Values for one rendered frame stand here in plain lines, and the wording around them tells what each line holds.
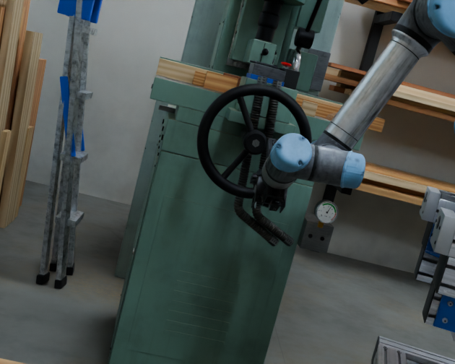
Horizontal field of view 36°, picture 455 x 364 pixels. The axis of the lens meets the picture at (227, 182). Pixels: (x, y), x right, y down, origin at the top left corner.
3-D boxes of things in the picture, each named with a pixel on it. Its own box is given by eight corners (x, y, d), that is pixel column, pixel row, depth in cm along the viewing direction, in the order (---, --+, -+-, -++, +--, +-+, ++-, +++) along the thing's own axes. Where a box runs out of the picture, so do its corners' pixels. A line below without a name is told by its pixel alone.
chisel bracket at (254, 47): (245, 67, 204) (253, 38, 202) (241, 66, 217) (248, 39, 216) (271, 74, 204) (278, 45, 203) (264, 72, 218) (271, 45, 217)
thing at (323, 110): (192, 84, 207) (195, 71, 206) (191, 84, 209) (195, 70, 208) (381, 132, 214) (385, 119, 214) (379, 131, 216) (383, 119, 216)
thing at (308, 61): (281, 85, 225) (291, 48, 223) (277, 84, 232) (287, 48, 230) (309, 92, 226) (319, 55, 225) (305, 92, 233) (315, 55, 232)
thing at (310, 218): (300, 248, 198) (307, 220, 197) (292, 236, 211) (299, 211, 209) (328, 254, 200) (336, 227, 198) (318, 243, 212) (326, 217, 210)
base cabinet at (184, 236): (100, 387, 204) (157, 149, 194) (115, 315, 261) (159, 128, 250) (250, 417, 210) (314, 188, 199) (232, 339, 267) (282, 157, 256)
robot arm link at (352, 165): (357, 149, 154) (308, 139, 153) (370, 156, 142) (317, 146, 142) (349, 184, 155) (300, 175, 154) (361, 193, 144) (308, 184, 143)
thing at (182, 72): (155, 74, 208) (159, 58, 207) (155, 74, 210) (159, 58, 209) (349, 124, 215) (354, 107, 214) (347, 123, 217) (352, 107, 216)
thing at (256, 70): (250, 78, 184) (255, 57, 183) (245, 76, 195) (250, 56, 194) (297, 90, 186) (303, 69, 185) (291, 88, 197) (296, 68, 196)
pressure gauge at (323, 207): (311, 227, 195) (319, 198, 194) (308, 224, 199) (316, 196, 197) (333, 232, 196) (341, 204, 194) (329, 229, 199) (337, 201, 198)
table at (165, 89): (147, 100, 182) (152, 77, 181) (150, 93, 212) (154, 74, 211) (370, 156, 190) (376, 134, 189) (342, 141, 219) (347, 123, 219)
